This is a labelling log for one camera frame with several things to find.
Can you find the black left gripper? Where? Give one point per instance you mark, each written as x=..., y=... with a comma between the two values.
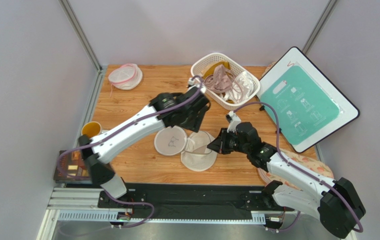
x=194, y=125

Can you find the white teal folding board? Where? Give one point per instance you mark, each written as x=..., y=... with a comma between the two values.
x=305, y=103

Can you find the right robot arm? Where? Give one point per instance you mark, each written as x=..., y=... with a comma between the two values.
x=335, y=203

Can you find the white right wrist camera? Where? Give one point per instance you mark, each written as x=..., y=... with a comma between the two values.
x=233, y=121

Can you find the mustard yellow bra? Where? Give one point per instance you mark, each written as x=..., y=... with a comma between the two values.
x=226, y=64

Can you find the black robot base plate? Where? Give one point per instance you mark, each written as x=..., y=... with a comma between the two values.
x=192, y=201

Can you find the white plastic basket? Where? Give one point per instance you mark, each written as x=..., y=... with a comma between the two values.
x=234, y=67

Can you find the pink satin bra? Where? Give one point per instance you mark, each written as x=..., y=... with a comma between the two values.
x=220, y=81

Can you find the white pink-trimmed mesh laundry bag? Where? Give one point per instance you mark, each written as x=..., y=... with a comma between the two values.
x=127, y=77

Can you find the white slotted cable duct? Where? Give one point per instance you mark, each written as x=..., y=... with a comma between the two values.
x=255, y=218

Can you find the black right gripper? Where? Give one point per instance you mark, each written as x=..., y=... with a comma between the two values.
x=225, y=140

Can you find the white bra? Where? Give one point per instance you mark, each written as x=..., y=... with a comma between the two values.
x=241, y=89

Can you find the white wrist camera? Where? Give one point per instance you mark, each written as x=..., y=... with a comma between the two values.
x=233, y=121
x=196, y=82

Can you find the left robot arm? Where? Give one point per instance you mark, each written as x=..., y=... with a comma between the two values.
x=99, y=151

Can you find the patterned mug with tea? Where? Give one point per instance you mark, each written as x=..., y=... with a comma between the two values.
x=91, y=129

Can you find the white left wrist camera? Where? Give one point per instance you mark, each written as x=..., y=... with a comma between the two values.
x=196, y=82

